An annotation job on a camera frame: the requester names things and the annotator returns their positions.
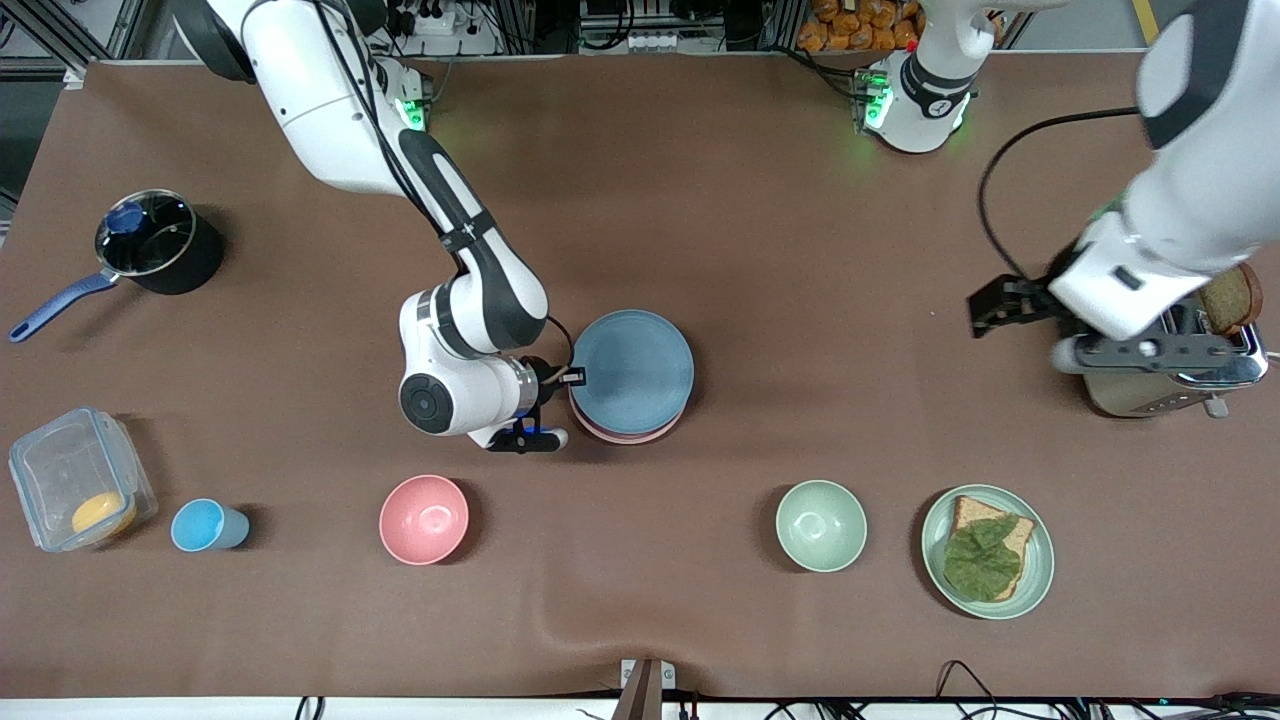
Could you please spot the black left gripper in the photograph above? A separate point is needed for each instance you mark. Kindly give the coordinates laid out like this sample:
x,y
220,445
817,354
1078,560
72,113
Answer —
x,y
1030,296

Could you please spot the glass lid blue knob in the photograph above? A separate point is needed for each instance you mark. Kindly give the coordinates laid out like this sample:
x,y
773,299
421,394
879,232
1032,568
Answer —
x,y
150,235

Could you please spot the toast bread slice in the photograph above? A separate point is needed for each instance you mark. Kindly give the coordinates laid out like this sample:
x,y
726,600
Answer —
x,y
970,510

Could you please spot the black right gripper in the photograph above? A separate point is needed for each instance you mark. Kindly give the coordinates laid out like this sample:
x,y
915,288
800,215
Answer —
x,y
546,381

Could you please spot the blue cup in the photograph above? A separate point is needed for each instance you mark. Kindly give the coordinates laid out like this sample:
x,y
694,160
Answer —
x,y
205,526

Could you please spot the blue plate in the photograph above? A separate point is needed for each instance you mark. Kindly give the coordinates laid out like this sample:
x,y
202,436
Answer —
x,y
632,370

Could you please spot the metal table clamp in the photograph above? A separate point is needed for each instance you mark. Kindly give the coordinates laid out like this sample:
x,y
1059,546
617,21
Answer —
x,y
647,685

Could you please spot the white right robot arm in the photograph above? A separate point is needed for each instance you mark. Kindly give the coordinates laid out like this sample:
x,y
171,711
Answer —
x,y
470,300

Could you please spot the yellow food piece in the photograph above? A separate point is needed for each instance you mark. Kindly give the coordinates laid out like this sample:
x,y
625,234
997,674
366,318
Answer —
x,y
100,514

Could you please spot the green plate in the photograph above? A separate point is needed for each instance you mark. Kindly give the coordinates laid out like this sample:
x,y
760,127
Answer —
x,y
1040,560

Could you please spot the pink plate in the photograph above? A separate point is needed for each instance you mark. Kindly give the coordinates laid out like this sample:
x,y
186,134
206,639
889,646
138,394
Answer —
x,y
632,439

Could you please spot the green lettuce leaf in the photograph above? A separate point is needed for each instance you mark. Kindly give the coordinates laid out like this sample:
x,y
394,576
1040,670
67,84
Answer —
x,y
980,565

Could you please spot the clear plastic lidded container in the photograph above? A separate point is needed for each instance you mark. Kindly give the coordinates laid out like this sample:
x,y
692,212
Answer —
x,y
60,470

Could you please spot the bag of orange snacks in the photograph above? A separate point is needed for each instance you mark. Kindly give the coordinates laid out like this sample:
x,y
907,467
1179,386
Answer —
x,y
860,28

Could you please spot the brown bread slice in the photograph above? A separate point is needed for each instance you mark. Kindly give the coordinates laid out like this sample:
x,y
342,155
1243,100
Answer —
x,y
1232,298

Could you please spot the pink bowl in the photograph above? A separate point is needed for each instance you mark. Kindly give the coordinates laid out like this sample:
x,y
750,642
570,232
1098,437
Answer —
x,y
424,519

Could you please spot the white plug block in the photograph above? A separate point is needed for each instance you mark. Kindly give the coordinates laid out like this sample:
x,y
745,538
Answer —
x,y
655,42

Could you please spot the white power strip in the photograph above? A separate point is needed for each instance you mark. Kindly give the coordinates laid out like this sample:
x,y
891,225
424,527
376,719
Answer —
x,y
450,25

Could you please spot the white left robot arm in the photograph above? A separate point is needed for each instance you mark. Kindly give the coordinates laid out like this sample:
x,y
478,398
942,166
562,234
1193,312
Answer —
x,y
1190,200

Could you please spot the silver toaster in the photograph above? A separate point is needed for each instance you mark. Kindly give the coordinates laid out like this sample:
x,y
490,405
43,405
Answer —
x,y
1130,395

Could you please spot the green bowl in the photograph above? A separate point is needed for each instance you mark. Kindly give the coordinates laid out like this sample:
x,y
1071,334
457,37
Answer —
x,y
821,526

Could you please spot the brown table mat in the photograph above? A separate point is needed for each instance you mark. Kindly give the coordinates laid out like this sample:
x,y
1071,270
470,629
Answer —
x,y
760,220

